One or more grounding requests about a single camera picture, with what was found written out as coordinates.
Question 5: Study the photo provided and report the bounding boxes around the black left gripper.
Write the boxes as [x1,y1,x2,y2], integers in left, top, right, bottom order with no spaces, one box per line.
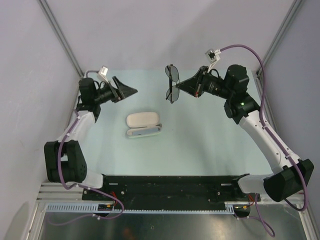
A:
[94,76,138,105]

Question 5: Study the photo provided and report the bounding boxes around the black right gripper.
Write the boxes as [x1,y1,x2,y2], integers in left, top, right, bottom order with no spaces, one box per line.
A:
[176,65,233,100]

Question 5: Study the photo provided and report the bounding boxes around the black gold aviator sunglasses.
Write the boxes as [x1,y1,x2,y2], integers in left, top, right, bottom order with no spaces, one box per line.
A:
[165,64,180,104]

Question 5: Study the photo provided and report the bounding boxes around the pale green glasses case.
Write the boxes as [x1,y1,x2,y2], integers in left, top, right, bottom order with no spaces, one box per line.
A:
[126,111,162,138]

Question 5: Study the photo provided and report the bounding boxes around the blue square cleaning cloth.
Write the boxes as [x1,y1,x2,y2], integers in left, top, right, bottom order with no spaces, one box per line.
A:
[131,126,161,136]

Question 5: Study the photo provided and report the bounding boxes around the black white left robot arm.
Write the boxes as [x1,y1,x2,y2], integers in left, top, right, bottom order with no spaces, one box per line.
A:
[44,76,138,200]

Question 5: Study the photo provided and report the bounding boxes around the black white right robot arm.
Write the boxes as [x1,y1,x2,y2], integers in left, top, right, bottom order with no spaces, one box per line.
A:
[176,64,314,202]

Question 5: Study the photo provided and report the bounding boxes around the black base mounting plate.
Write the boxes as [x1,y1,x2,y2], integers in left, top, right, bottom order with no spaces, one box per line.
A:
[49,174,293,208]

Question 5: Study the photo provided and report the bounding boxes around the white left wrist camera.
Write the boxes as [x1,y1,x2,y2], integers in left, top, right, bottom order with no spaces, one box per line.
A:
[97,65,110,83]

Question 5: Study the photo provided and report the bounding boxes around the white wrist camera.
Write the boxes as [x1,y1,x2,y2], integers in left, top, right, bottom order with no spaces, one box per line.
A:
[97,65,110,83]
[205,48,221,73]

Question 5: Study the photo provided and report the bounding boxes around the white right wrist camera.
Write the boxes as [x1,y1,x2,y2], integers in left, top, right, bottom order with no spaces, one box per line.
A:
[205,48,221,73]

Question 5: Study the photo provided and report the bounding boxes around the left rear aluminium post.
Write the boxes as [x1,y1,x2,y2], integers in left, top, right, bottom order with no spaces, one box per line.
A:
[37,0,84,77]

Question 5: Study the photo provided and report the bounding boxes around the aluminium post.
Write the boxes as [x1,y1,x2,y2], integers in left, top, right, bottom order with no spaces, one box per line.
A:
[37,0,84,77]
[262,0,305,67]

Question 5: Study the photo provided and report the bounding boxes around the aluminium front frame rail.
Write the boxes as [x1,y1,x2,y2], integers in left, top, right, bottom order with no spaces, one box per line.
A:
[36,182,307,203]

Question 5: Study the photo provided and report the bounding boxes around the grey slotted cable duct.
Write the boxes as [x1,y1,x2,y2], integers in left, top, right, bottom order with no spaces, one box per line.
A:
[46,201,236,215]

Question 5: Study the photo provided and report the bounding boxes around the right rear aluminium post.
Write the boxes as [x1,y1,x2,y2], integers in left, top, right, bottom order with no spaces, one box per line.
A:
[262,0,305,67]

